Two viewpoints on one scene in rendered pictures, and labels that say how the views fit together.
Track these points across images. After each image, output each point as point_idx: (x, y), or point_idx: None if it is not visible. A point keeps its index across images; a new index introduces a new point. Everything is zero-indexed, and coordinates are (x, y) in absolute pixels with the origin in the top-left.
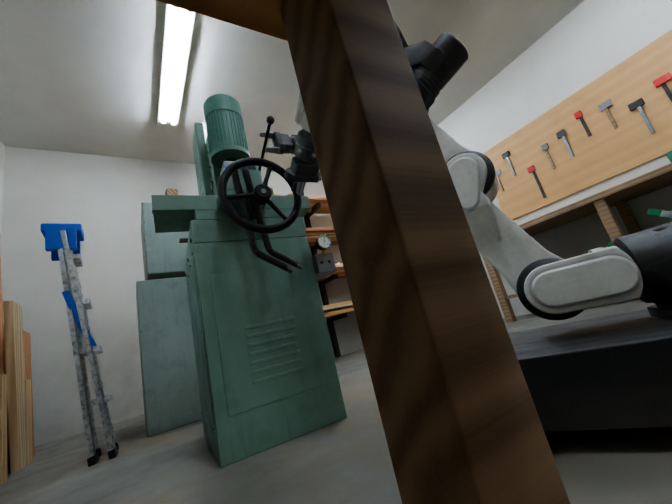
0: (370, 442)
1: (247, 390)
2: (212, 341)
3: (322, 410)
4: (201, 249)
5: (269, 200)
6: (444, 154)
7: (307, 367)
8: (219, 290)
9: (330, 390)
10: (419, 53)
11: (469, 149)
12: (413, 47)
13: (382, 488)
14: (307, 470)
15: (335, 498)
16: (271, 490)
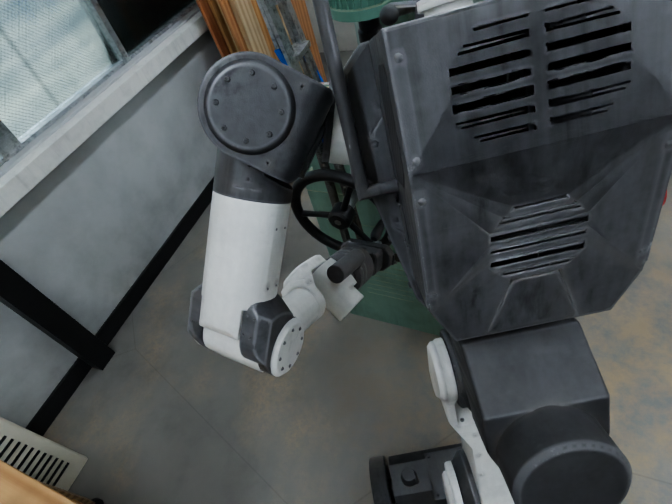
0: (404, 401)
1: (364, 294)
2: None
3: (427, 326)
4: (315, 197)
5: (349, 227)
6: (469, 458)
7: (418, 303)
8: (336, 233)
9: (438, 322)
10: (472, 404)
11: (482, 502)
12: (470, 384)
13: (352, 450)
14: (360, 384)
15: (338, 428)
16: (336, 380)
